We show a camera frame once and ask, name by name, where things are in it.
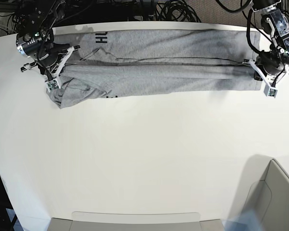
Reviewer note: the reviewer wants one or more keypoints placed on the white camera mount gripper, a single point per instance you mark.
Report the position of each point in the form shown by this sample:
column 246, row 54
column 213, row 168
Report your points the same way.
column 52, row 74
column 269, row 90

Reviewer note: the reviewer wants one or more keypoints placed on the grey bin at right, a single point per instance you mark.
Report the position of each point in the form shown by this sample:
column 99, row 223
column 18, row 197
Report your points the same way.
column 267, row 204

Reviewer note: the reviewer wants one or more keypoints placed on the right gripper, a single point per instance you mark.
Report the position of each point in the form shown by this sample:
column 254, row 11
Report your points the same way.
column 51, row 53

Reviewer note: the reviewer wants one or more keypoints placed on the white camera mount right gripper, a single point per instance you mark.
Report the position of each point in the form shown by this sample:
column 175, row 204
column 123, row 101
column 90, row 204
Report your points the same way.
column 52, row 74

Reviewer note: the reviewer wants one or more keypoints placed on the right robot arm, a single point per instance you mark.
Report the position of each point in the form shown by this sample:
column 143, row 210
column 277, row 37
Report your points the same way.
column 36, row 39

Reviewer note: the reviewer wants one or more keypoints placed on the grey T-shirt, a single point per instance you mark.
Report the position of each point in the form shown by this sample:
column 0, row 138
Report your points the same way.
column 150, row 62

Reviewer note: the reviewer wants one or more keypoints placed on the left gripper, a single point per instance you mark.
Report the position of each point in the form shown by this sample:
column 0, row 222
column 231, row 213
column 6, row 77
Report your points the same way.
column 272, row 64

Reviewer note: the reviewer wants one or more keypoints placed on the grey tray at bottom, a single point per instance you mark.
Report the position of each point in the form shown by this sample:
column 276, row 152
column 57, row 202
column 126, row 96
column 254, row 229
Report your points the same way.
column 85, row 221

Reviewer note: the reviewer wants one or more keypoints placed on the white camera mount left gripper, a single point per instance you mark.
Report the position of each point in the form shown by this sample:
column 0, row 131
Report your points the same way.
column 269, row 90

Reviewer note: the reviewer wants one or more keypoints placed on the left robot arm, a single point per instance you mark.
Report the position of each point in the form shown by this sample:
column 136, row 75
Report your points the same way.
column 274, row 23

